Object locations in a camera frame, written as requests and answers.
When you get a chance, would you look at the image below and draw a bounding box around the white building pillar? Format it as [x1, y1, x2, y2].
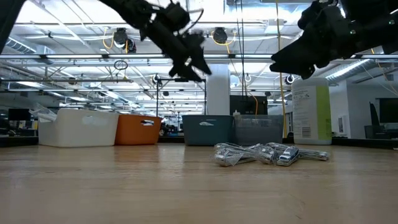
[206, 63, 231, 116]

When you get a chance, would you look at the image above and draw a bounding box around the orange plastic bin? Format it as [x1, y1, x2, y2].
[114, 114, 163, 146]

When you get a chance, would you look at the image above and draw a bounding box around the bagged nail clipper with file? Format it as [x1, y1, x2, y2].
[266, 142, 330, 162]

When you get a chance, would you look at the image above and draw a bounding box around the black metal frame stand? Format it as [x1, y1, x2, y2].
[155, 77, 208, 118]

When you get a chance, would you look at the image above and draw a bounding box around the teal plastic bin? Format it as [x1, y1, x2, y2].
[182, 114, 234, 147]

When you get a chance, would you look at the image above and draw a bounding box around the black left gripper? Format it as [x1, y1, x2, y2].
[138, 1, 213, 83]

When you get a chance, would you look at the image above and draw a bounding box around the dark wall monitor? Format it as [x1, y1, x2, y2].
[378, 98, 398, 124]

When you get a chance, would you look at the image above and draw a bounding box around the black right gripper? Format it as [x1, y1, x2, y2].
[269, 0, 398, 80]

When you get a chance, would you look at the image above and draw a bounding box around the black ceiling cable reel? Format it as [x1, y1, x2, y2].
[211, 27, 229, 45]
[112, 27, 137, 54]

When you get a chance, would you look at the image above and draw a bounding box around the white wipes canister green label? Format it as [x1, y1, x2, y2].
[291, 77, 332, 146]

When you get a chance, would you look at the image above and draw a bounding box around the unbagged silver nail clipper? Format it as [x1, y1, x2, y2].
[276, 146, 301, 167]

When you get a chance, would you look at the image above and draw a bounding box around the black screen behind bins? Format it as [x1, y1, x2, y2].
[229, 95, 268, 116]

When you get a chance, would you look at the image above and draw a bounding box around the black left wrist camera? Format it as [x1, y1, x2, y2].
[164, 2, 191, 31]

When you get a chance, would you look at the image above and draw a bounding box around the hanging yellow cord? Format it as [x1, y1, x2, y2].
[275, 0, 287, 138]

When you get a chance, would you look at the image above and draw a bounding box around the white plastic bin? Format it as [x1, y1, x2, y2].
[37, 108, 119, 148]

